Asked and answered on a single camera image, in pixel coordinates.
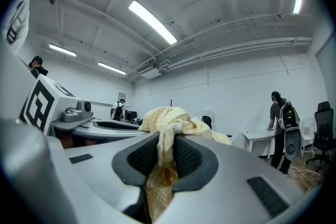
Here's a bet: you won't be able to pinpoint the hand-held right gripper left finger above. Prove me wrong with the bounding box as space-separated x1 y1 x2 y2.
47 131 161 224

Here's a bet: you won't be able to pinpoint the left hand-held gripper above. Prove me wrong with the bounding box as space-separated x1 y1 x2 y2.
19 74 151 140

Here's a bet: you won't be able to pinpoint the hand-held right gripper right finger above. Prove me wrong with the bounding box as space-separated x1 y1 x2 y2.
157 134 317 224

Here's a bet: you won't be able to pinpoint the yellow checked clothing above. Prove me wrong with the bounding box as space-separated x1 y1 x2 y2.
138 106 232 221

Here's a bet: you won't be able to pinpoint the black chair back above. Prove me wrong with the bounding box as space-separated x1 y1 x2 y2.
201 115 213 130

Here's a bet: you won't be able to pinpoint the white chair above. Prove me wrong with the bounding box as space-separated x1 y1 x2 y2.
299 120 316 153

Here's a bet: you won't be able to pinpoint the black office chair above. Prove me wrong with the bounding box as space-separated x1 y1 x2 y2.
305 101 336 173

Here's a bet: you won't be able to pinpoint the black monitor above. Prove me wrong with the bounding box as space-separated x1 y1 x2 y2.
125 110 138 122

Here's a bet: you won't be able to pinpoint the white table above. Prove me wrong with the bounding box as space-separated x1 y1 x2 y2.
242 130 279 160

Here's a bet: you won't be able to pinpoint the white ceiling air conditioner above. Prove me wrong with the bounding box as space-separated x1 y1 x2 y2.
134 61 162 80

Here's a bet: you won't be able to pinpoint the white ceiling pipes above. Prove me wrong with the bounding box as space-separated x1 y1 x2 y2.
156 36 313 72

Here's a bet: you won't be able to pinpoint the white printed shirt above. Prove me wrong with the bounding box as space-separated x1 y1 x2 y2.
0 0 33 61

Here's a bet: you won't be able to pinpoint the white floor cable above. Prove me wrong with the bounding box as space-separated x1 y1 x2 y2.
288 159 322 193

